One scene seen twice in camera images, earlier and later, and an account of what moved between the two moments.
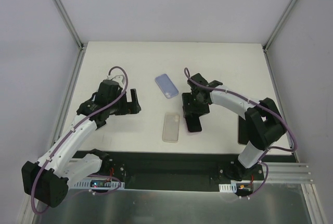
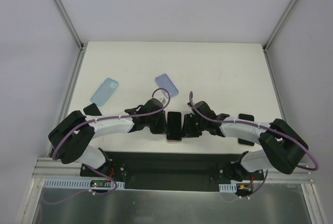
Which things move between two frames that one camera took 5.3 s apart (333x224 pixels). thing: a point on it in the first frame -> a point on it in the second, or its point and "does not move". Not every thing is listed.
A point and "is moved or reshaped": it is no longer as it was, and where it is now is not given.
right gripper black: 192,110 -> 189,124
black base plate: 173,171 does not move
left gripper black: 125,104 -> 160,122
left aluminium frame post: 80,45 does not move
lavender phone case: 166,86 does not move
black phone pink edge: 193,123 is moved or reshaped
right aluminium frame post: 286,11 does not move
